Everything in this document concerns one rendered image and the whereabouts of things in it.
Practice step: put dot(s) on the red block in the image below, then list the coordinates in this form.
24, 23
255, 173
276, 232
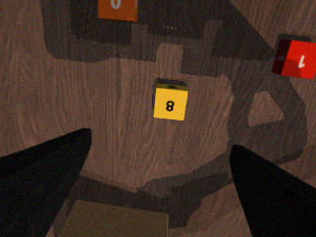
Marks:
295, 58

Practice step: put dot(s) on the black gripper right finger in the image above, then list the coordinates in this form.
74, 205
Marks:
276, 204

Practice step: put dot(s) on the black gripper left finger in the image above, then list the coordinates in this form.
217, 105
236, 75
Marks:
34, 183

